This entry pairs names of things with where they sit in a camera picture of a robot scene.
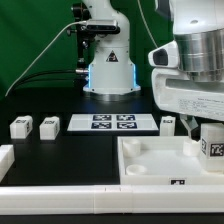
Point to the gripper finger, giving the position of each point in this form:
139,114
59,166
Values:
190,123

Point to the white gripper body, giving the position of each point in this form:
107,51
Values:
174,92

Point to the white square tabletop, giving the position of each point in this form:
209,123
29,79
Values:
154,160

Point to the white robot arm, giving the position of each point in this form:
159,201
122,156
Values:
188,72

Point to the white tag board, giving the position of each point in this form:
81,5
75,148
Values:
112,122

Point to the white front obstacle bar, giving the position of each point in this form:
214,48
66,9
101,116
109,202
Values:
111,199

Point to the white obstacle bar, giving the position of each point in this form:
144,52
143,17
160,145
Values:
111,199
6,159

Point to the white left obstacle bar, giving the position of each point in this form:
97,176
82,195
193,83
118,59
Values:
6,159

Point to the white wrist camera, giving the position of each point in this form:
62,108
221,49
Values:
165,56

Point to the black camera on mount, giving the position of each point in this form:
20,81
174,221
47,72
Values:
95,27

